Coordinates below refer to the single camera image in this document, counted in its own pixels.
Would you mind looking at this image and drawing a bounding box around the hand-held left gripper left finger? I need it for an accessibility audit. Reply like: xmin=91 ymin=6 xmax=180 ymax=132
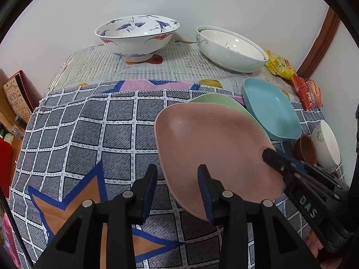
xmin=34 ymin=164 xmax=159 ymax=269

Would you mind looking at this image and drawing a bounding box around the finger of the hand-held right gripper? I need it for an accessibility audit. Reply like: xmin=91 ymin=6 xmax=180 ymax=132
xmin=262 ymin=148 xmax=317 ymax=181

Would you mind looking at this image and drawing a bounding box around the red panel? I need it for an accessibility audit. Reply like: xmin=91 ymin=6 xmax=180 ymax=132
xmin=0 ymin=138 xmax=13 ymax=199

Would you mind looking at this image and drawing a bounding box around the blue plate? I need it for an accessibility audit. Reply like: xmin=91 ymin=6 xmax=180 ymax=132
xmin=242 ymin=78 xmax=303 ymax=142

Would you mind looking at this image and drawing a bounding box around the small white bowl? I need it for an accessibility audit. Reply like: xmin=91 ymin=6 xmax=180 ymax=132
xmin=312 ymin=120 xmax=341 ymax=169

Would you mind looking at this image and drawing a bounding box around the brown wooden door frame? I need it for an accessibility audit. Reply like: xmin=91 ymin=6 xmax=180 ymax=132
xmin=296 ymin=6 xmax=340 ymax=80

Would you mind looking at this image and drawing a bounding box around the dark red box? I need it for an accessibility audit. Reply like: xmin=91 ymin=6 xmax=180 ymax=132
xmin=8 ymin=70 xmax=36 ymax=111

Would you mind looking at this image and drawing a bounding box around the yellow chip bag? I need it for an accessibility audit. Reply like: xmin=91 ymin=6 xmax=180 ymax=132
xmin=264 ymin=50 xmax=297 ymax=79

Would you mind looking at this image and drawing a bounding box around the green plate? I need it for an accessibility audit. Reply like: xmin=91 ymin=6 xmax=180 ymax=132
xmin=186 ymin=93 xmax=271 ymax=141

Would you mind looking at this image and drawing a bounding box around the white bowl with blue cranes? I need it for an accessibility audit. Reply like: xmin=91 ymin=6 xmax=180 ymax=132
xmin=95 ymin=15 xmax=180 ymax=63

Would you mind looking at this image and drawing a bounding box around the small brown bowl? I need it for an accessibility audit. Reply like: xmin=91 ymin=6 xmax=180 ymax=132
xmin=293 ymin=134 xmax=317 ymax=165

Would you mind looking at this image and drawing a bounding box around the red chip bag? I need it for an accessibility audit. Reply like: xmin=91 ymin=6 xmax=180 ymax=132
xmin=292 ymin=74 xmax=324 ymax=111

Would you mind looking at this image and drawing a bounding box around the grey checked blanket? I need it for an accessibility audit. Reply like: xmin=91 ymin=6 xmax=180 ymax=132
xmin=10 ymin=80 xmax=345 ymax=269

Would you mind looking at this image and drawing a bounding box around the pink plate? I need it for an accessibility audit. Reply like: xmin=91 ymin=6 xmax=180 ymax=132
xmin=154 ymin=103 xmax=286 ymax=222

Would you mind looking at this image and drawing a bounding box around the white bowl with orange print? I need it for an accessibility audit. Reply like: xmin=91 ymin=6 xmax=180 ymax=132
xmin=200 ymin=29 xmax=265 ymax=61

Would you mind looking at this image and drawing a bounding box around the fruit print tablecloth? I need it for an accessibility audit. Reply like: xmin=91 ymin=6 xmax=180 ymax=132
xmin=48 ymin=41 xmax=305 ymax=110

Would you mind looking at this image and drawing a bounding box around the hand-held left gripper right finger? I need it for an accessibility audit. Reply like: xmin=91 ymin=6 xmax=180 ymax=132
xmin=197 ymin=165 xmax=320 ymax=269

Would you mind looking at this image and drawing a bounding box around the large white bowl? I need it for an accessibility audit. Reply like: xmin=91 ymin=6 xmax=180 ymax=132
xmin=196 ymin=25 xmax=269 ymax=73

